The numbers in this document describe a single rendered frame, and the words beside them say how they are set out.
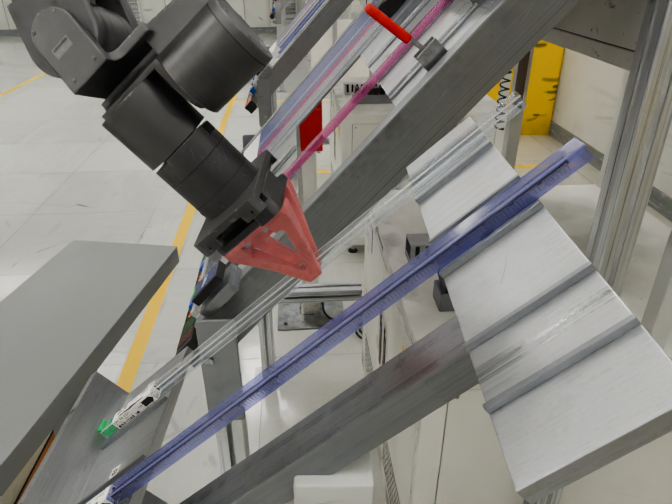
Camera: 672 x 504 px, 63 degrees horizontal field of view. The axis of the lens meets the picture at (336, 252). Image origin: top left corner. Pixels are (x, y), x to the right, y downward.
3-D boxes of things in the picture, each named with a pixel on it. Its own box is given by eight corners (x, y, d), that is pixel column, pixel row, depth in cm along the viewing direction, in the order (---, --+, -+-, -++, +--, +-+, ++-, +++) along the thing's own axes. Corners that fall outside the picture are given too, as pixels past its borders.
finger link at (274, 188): (345, 232, 50) (271, 159, 46) (346, 275, 44) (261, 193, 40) (290, 275, 52) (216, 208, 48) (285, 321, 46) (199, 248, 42)
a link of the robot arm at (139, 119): (104, 105, 43) (79, 122, 38) (162, 42, 42) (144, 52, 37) (172, 167, 46) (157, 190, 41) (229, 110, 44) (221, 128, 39)
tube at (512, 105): (108, 438, 57) (99, 433, 56) (112, 428, 58) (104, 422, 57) (528, 106, 41) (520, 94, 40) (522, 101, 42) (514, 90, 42)
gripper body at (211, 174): (282, 162, 48) (219, 99, 46) (271, 212, 40) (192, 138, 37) (232, 207, 51) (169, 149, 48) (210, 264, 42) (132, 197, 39)
